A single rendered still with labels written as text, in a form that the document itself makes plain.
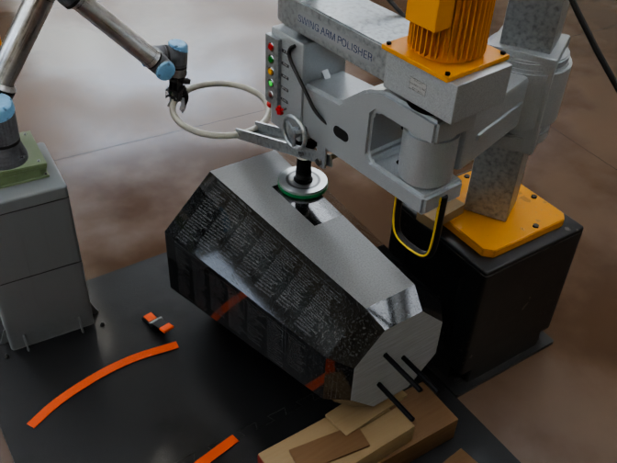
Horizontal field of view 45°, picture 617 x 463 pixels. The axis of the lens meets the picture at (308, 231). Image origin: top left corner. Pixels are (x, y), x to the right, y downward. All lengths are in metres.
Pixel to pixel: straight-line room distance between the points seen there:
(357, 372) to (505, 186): 1.03
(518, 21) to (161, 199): 2.53
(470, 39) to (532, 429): 1.91
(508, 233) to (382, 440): 1.01
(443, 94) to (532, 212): 1.25
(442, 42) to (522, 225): 1.25
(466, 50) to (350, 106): 0.54
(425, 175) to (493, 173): 0.72
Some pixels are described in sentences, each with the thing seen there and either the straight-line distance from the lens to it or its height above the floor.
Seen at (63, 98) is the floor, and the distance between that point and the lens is 5.78.
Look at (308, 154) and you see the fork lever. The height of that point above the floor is 1.07.
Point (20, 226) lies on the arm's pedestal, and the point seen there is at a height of 0.71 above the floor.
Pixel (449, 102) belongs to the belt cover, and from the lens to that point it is 2.25.
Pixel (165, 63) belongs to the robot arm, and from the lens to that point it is 3.37.
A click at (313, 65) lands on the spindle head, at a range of 2.82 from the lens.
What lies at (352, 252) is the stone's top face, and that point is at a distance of 2.89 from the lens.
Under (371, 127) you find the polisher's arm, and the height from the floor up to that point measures 1.39.
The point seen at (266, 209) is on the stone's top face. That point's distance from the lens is 3.08.
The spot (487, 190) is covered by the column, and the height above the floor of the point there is 0.91.
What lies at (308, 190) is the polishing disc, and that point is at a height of 0.87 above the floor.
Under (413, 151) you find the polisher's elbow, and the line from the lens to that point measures 2.47.
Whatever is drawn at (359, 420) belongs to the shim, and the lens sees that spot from 3.08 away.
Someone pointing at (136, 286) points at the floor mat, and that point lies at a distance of 4.00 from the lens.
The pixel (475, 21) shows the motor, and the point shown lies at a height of 1.86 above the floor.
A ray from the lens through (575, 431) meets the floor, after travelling 3.61.
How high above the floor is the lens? 2.71
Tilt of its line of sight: 39 degrees down
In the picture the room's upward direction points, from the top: 3 degrees clockwise
